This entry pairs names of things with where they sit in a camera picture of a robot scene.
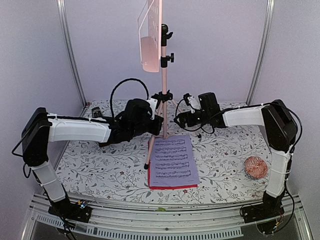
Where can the floral table mat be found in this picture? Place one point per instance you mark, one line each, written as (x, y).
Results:
(116, 172)

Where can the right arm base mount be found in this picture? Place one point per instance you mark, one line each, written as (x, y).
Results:
(258, 212)

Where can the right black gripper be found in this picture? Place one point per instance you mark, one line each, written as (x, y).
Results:
(191, 121)

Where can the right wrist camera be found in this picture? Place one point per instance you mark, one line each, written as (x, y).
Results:
(191, 102)

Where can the red patterned egg shaker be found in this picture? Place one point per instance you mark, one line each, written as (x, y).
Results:
(255, 167)

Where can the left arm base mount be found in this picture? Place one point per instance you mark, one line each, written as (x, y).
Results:
(79, 211)

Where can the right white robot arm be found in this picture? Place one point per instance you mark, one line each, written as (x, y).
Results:
(282, 126)

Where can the brown wooden metronome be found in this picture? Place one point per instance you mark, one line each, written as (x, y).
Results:
(96, 113)

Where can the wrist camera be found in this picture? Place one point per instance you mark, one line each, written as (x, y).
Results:
(191, 102)
(154, 103)

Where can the pink music stand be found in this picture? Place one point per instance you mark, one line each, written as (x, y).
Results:
(153, 36)

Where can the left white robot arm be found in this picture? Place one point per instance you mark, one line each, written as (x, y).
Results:
(138, 117)

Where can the right metal frame post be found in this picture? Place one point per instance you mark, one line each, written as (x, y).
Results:
(270, 4)

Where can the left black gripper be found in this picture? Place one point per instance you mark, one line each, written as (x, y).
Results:
(157, 129)

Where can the purple sheet music page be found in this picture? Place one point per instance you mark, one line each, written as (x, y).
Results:
(172, 160)

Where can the aluminium front rail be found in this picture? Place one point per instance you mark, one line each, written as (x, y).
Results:
(125, 220)

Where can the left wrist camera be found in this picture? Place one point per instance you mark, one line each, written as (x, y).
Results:
(154, 103)

